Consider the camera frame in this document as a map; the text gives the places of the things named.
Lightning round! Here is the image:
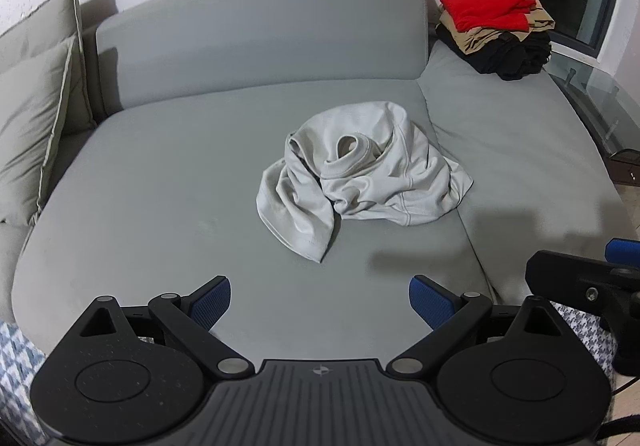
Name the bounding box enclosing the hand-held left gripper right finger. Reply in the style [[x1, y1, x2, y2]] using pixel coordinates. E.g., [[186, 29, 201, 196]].
[[385, 275, 573, 380]]

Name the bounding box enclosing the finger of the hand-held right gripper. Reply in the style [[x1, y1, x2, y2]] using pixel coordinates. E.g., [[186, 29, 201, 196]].
[[525, 250, 640, 323], [605, 238, 640, 268]]

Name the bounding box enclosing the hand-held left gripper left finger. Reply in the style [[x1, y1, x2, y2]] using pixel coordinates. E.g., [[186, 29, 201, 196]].
[[70, 275, 256, 380]]

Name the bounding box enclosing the light grey shirt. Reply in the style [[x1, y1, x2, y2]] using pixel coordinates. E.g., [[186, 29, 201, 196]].
[[256, 100, 475, 265]]

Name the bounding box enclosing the houndstooth patterned cloth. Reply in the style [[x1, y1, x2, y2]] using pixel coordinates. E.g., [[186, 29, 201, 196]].
[[552, 301, 619, 393]]

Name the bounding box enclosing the grey sofa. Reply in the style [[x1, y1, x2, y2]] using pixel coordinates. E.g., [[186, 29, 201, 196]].
[[0, 0, 637, 367]]

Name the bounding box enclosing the glass table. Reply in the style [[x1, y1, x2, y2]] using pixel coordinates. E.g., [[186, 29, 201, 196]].
[[542, 51, 640, 163]]

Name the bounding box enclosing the blue and white patterned cloth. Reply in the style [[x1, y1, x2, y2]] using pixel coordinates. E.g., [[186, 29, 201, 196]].
[[0, 321, 52, 446]]

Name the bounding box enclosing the black folded garment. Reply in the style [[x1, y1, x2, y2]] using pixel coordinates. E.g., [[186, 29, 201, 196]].
[[435, 23, 553, 82]]

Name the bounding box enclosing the tan folded garment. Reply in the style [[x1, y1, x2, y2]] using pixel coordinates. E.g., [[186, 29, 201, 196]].
[[437, 6, 557, 56]]

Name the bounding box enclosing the grey-green cushion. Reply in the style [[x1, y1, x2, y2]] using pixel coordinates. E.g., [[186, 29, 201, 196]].
[[0, 0, 99, 135], [0, 37, 81, 228]]

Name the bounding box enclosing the red folded garment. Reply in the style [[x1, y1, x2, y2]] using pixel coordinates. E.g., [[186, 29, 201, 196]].
[[439, 0, 539, 33]]

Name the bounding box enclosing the black cable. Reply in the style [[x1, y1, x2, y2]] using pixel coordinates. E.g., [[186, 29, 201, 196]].
[[594, 415, 640, 441]]

